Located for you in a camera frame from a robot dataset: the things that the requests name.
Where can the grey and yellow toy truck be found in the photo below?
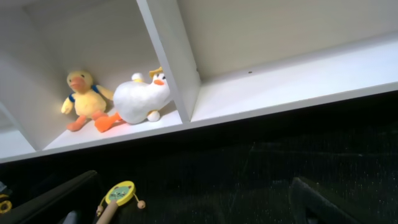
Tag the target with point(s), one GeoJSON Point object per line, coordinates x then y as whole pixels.
{"type": "Point", "coordinates": [4, 206]}

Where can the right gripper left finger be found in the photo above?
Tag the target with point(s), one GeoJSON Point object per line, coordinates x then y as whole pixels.
{"type": "Point", "coordinates": [53, 202]}

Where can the yellow rattle drum toy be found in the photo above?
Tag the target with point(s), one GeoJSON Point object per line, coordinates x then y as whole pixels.
{"type": "Point", "coordinates": [119, 193]}

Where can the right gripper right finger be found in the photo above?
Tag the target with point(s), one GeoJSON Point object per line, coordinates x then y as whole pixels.
{"type": "Point", "coordinates": [314, 205]}

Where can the white shelf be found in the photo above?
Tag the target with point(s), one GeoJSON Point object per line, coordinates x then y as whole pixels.
{"type": "Point", "coordinates": [280, 93]}

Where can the white plush duck yellow hat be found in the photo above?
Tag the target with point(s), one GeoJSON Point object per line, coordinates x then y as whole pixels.
{"type": "Point", "coordinates": [136, 99]}

